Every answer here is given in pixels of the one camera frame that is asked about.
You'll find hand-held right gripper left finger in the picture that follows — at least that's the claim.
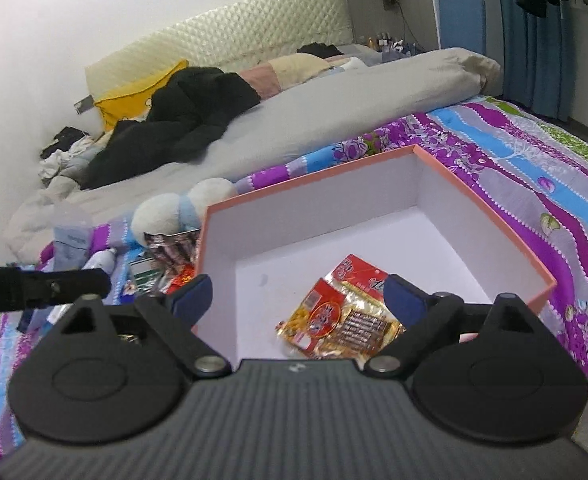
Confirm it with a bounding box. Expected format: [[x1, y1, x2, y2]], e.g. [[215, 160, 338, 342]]
[[56, 274, 232, 378]]

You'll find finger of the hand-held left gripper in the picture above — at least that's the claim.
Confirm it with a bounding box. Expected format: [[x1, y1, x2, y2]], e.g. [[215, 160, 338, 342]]
[[21, 268, 113, 307]]

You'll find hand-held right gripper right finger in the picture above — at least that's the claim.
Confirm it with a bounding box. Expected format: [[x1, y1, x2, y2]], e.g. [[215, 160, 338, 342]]
[[364, 274, 540, 378]]

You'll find dark printed snack packet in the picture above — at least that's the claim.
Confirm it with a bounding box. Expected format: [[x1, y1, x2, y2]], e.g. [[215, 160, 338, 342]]
[[144, 230, 201, 267]]

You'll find green snack packet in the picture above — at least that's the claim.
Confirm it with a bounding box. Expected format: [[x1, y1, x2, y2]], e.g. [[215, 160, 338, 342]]
[[128, 250, 169, 295]]

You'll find pink cardboard box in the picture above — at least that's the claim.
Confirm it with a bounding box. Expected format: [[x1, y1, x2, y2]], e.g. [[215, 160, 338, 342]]
[[194, 144, 559, 367]]

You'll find white and blue plush toy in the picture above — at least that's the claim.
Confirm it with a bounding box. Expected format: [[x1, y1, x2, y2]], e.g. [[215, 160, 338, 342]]
[[131, 178, 239, 249]]

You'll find pile of crumpled clothes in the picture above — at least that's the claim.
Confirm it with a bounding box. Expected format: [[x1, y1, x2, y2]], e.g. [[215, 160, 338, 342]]
[[38, 126, 105, 182]]

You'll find black jacket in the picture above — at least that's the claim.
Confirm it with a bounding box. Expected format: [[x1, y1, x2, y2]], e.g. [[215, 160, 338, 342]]
[[81, 66, 263, 190]]

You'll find yellow pillow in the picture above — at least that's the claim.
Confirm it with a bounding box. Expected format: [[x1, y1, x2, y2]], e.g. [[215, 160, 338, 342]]
[[94, 59, 189, 134]]

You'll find grey duvet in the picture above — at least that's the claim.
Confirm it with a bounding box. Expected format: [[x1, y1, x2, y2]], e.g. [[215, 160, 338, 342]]
[[4, 47, 503, 267]]

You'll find pink cloth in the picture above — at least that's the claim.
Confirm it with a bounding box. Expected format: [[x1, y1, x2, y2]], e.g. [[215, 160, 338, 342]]
[[239, 62, 281, 99]]

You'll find beige cloth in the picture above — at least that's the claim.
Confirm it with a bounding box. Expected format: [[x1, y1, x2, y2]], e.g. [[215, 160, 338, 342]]
[[269, 54, 325, 87]]

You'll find group of toiletry bottles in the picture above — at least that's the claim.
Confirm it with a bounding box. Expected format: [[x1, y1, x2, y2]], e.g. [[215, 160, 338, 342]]
[[359, 32, 421, 57]]

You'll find small black cloth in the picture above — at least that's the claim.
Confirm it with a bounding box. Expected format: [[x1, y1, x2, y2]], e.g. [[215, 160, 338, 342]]
[[296, 42, 343, 59]]

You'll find cream quilted headboard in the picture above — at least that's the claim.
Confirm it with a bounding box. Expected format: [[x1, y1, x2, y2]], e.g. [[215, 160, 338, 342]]
[[84, 0, 353, 107]]

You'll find blue curtain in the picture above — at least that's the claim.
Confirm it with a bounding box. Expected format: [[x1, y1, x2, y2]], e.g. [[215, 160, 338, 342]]
[[494, 0, 588, 122]]

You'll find blue foam pad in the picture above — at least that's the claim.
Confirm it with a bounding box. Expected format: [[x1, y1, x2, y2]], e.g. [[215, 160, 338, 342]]
[[438, 0, 488, 56]]

